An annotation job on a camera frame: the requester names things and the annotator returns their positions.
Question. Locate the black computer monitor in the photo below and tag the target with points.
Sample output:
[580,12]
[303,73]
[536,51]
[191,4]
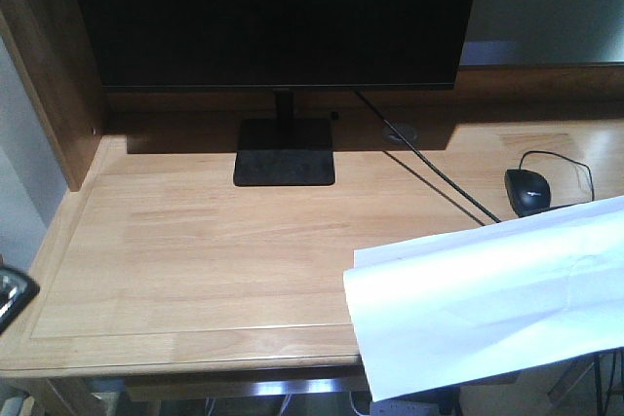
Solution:
[144,46]

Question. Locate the wooden desk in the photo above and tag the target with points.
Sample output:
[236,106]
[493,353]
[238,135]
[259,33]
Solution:
[208,232]

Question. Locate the black computer mouse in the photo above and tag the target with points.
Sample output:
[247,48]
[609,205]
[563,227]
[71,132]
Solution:
[528,191]

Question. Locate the black and orange stapler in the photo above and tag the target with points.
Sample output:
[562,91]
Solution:
[17,291]

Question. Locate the white paper sheet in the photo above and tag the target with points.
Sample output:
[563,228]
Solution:
[456,307]

